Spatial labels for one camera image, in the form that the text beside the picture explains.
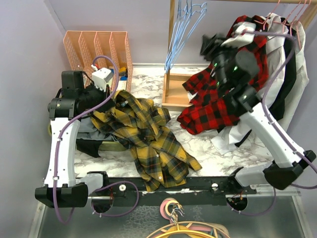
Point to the red black plaid shirt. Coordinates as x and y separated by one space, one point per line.
211 109

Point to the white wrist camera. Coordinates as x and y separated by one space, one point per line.
242 35
102 78

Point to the white hanging shirt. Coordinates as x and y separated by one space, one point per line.
293 98

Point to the blue wire hangers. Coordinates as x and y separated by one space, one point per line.
186 16

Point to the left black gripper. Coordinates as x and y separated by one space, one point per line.
107 106

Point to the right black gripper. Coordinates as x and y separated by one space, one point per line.
210 45

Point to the green plastic laundry bin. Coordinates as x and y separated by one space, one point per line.
110 146

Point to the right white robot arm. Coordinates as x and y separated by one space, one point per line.
289 159

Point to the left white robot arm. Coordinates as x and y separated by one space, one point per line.
61 187

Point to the black hanging shirt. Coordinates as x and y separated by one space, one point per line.
277 49

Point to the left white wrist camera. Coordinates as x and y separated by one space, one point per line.
102 78

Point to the pile of coloured hangers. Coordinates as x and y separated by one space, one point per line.
171 209

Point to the small boxes in organizer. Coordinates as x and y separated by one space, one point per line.
123 77

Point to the wooden clothes rack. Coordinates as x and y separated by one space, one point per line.
174 95

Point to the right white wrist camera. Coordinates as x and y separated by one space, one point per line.
242 35

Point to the black mounting rail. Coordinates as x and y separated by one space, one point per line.
196 191

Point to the pink wire hangers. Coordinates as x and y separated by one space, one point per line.
287 17

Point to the yellow plaid shirt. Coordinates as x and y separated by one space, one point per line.
140 127

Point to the black shirt in bin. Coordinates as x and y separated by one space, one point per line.
89 147

